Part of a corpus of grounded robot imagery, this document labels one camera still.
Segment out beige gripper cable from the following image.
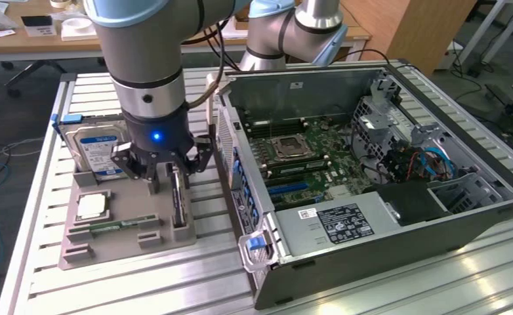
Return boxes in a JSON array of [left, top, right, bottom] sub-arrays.
[[185, 72, 231, 109]]

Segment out silver CPU chip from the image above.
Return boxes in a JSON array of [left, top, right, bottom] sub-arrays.
[[75, 193, 111, 221]]

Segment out installed RAM stick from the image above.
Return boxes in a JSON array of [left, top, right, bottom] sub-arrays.
[[265, 157, 330, 175]]

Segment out hard disk with blue label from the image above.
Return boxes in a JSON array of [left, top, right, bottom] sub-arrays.
[[58, 118, 131, 182]]

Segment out grey power supply unit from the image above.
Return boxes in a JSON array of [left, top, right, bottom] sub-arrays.
[[273, 191, 402, 257]]

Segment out black graphics card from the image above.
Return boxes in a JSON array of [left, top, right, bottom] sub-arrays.
[[166, 162, 190, 230]]

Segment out black and white box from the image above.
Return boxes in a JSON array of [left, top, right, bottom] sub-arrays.
[[21, 15, 58, 37]]

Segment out black open PC case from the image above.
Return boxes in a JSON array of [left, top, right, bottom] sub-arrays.
[[205, 62, 513, 311]]

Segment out green RAM stick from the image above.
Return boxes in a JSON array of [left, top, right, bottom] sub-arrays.
[[87, 215, 159, 232]]

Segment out blue disk caddy clip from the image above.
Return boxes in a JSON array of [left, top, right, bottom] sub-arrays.
[[49, 113, 85, 127]]

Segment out grey parts rack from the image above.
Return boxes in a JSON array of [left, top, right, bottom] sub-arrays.
[[57, 114, 198, 272]]

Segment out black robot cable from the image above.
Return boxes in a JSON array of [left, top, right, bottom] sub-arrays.
[[179, 0, 242, 72]]

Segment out black office chair base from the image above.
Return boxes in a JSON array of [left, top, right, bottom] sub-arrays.
[[1, 59, 70, 98]]

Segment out CPU socket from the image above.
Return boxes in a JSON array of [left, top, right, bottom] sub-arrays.
[[270, 133, 310, 161]]

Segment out wooden desk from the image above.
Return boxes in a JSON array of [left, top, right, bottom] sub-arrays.
[[0, 0, 371, 62]]

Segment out blue data wire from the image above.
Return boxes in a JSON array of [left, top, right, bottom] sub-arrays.
[[416, 146, 458, 180]]

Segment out white table frame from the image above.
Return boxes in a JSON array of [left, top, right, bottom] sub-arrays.
[[455, 0, 513, 90]]

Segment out white tape roll box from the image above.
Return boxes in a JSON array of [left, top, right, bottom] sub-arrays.
[[59, 18, 97, 42]]

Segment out wooden cabinet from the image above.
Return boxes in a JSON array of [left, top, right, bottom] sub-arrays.
[[338, 0, 478, 75]]

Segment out blue expansion slot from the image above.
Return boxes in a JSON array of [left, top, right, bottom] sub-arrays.
[[266, 181, 310, 197]]

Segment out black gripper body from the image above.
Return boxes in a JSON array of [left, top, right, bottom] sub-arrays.
[[121, 107, 195, 163]]

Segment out green motherboard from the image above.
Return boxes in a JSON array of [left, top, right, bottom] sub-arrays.
[[241, 114, 377, 211]]

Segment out metal disk bay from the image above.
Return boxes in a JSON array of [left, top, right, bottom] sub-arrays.
[[350, 75, 419, 155]]

